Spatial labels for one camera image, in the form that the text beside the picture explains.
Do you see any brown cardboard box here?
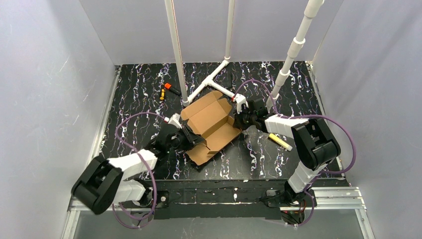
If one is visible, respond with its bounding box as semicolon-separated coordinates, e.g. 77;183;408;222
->
181;91;241;166

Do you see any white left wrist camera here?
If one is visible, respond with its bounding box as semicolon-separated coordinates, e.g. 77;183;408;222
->
164;113;182;129

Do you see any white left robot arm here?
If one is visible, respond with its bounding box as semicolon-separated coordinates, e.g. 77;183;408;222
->
71;125;206;215

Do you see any aluminium rail frame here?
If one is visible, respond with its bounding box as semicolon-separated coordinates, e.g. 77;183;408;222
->
62;61;369;239

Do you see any orange black marker pen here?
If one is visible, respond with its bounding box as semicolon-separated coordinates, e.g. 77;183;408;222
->
164;83;182;96

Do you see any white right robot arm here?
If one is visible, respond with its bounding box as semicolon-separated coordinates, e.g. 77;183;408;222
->
232;96;341;194

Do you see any yellow marker pen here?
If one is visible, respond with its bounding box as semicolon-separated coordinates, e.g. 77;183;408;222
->
268;133;293;151

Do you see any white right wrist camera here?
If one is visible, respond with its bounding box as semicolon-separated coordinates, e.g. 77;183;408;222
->
231;94;248;114

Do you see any white PVC pipe frame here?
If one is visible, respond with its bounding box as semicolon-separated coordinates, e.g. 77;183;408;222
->
164;0;325;113

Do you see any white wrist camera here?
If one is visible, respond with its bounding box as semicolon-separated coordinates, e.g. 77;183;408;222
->
164;113;182;129
231;94;248;114

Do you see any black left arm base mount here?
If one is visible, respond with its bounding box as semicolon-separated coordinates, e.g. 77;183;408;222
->
122;189;170;209

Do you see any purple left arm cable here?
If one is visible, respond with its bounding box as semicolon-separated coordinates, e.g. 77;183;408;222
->
111;112;172;230

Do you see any orange yellow black screwdriver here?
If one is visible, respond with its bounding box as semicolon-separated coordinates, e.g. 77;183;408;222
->
160;89;165;101

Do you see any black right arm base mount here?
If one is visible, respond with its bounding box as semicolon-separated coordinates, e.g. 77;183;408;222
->
258;189;317;208

